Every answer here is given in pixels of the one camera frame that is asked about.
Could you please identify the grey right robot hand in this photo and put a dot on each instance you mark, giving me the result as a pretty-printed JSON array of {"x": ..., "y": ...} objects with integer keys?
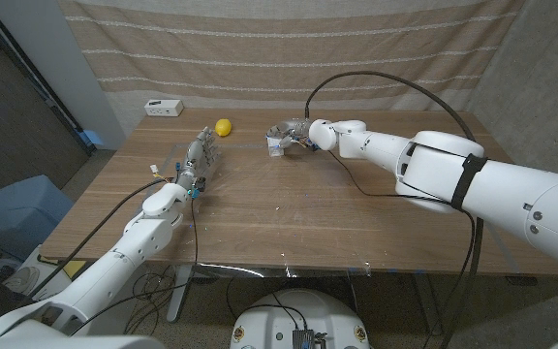
[{"x": 293, "y": 131}]

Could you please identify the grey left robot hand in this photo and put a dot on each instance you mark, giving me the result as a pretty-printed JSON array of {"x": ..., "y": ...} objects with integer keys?
[{"x": 196, "y": 160}]

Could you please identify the small white box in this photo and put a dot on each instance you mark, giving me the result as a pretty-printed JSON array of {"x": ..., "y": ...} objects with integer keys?
[{"x": 275, "y": 148}]

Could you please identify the clear cellophane sheet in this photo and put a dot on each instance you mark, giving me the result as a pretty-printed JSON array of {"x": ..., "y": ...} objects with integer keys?
[{"x": 284, "y": 218}]

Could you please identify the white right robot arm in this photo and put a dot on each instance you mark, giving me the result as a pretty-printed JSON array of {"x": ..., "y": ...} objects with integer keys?
[{"x": 502, "y": 189}]

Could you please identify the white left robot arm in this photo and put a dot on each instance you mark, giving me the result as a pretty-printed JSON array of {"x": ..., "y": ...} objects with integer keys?
[{"x": 129, "y": 247}]

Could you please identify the yellow lemon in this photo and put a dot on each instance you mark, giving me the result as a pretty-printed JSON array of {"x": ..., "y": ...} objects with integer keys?
[{"x": 223, "y": 127}]

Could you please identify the grey torso connector box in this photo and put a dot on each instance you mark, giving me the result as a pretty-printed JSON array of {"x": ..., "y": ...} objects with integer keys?
[{"x": 303, "y": 339}]

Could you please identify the white power strip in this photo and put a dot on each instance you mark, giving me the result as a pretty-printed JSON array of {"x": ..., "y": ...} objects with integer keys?
[{"x": 164, "y": 108}]

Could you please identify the beige striped backdrop cloth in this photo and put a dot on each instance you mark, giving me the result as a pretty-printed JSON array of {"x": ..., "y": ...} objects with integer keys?
[{"x": 284, "y": 48}]

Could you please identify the small blue floor object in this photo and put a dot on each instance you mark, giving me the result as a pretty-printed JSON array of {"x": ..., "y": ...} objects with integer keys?
[{"x": 93, "y": 137}]

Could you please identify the grey table leg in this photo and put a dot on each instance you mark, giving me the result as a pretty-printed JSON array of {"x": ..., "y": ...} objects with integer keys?
[
  {"x": 179, "y": 295},
  {"x": 426, "y": 305}
]

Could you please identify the blue grey bin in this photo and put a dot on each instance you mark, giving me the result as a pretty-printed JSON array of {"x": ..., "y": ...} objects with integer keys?
[{"x": 17, "y": 213}]

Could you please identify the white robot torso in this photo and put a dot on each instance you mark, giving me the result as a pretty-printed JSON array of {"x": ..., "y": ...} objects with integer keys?
[{"x": 279, "y": 329}]

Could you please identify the black door frame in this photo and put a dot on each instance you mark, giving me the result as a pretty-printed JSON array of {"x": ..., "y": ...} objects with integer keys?
[{"x": 46, "y": 99}]

